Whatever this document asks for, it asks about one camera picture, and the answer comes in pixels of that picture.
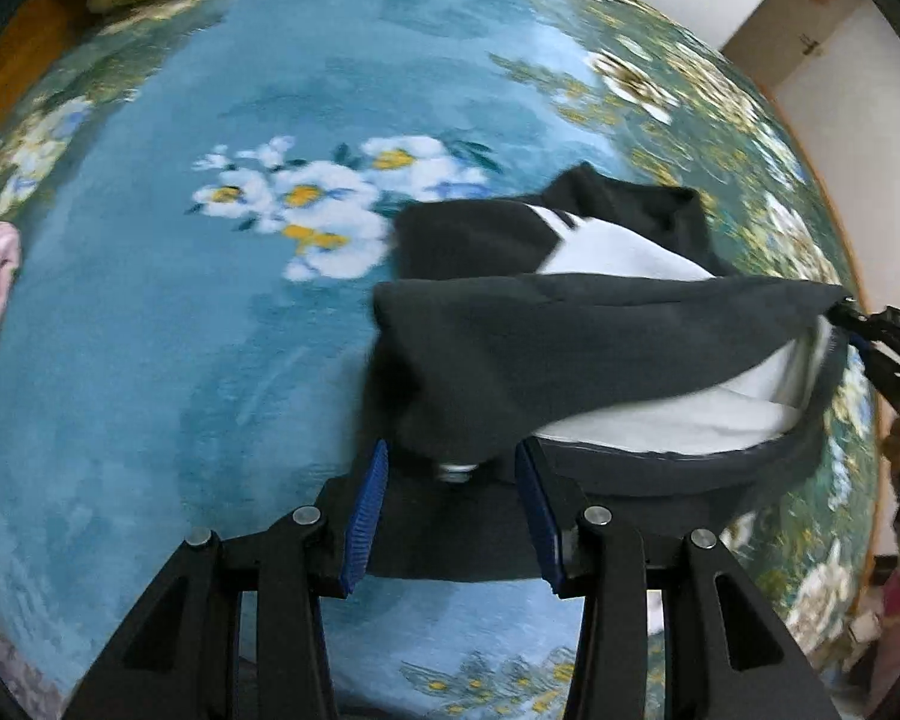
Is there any blue floral bed blanket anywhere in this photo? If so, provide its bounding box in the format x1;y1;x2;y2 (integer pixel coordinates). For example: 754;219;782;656
0;0;857;718

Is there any black and white fleece garment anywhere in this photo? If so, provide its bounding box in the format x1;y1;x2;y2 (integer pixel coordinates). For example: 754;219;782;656
364;164;847;582

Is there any white door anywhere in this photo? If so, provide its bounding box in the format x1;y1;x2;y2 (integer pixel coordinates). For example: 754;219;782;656
722;0;900;307

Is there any orange wooden headboard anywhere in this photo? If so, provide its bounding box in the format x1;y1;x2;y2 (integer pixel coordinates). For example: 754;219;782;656
0;0;89;127

